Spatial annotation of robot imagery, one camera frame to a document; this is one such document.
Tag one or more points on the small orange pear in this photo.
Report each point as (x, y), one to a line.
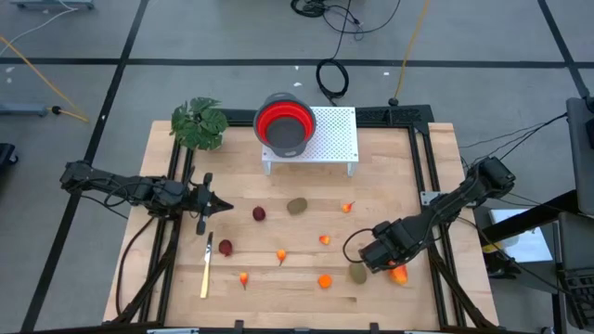
(346, 208)
(243, 278)
(281, 254)
(324, 240)

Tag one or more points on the orange fruit chunk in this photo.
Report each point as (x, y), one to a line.
(325, 281)

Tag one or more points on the grey monitor stand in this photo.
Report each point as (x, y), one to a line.
(582, 153)

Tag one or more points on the grey cart base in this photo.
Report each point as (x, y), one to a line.
(51, 3)

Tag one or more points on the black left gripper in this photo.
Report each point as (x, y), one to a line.
(203, 201)

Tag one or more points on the white box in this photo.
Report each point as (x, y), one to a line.
(529, 246)

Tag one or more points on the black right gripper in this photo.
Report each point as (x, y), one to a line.
(385, 243)

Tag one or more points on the black table edge clip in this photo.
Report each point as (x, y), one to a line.
(239, 325)
(374, 326)

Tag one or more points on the black aluminium frame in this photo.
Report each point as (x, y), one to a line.
(371, 115)

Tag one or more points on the silver mounting bracket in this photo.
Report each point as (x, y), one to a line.
(427, 198)

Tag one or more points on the green kiwi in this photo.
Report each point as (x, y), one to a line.
(297, 206)

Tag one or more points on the red collapsible bowl grey rim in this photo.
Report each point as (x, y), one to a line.
(284, 132)

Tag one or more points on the brown kiwi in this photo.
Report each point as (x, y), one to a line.
(357, 274)

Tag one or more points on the grey floor bar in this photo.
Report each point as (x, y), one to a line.
(23, 109)

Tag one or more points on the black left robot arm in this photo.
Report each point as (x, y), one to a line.
(139, 188)

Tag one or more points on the black floor object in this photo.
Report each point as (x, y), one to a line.
(7, 155)

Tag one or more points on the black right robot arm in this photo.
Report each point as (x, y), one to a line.
(455, 204)

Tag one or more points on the red orange mango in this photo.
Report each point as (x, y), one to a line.
(400, 276)

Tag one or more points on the white perforated metal shelf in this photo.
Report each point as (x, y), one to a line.
(336, 134)

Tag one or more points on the green artificial potted plant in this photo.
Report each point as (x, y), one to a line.
(199, 123)

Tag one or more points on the dark computer keyboard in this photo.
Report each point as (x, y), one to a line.
(582, 297)

